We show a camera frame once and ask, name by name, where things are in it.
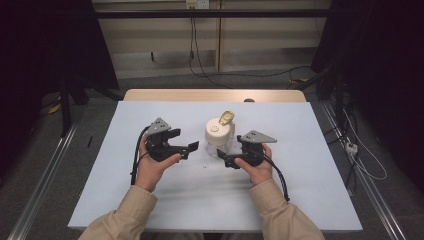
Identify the person's right hand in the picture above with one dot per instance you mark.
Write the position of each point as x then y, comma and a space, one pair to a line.
260, 171

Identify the aluminium floor rail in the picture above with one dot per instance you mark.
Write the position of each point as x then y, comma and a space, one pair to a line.
370, 190
40, 190

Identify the clear bottle with cream lid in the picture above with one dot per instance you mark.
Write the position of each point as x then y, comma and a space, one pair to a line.
216, 133

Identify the long wall shelf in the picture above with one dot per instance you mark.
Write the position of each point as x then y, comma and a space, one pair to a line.
213, 13

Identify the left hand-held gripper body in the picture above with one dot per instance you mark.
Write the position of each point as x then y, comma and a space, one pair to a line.
159, 146

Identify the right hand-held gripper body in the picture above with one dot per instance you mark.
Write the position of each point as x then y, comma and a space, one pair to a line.
255, 148

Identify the white power strip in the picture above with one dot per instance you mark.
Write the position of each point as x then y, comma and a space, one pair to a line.
351, 148

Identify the person's left hand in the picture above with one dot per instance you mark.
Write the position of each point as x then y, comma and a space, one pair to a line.
150, 171

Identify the white table cover sheet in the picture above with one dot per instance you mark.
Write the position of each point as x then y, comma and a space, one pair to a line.
200, 200

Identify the black curtain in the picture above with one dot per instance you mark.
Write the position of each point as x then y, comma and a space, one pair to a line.
43, 43
383, 50

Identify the white wall socket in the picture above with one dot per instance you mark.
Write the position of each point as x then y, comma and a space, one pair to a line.
197, 3

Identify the wooden table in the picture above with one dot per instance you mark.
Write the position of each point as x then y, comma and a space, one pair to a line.
200, 95

